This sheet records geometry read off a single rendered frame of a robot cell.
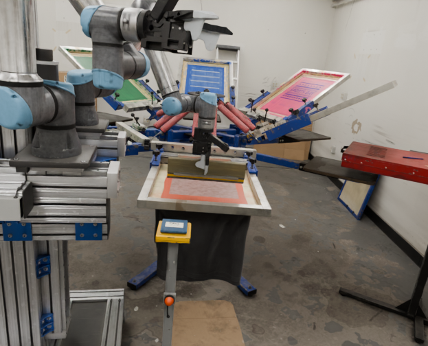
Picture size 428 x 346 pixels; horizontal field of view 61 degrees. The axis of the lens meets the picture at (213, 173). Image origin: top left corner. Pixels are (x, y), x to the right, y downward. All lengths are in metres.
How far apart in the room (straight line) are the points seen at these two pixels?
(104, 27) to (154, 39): 0.12
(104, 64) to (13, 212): 0.51
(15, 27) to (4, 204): 0.48
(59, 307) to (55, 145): 0.84
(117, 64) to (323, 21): 5.69
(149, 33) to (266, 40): 5.39
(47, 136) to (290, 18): 5.47
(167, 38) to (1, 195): 0.66
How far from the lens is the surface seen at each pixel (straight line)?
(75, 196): 1.26
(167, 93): 1.48
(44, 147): 1.22
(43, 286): 1.76
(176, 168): 1.65
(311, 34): 6.43
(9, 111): 1.09
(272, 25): 6.28
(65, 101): 1.20
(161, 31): 0.90
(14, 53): 1.10
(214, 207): 1.57
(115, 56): 0.95
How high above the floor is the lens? 1.61
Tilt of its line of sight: 18 degrees down
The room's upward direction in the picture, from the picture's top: 6 degrees clockwise
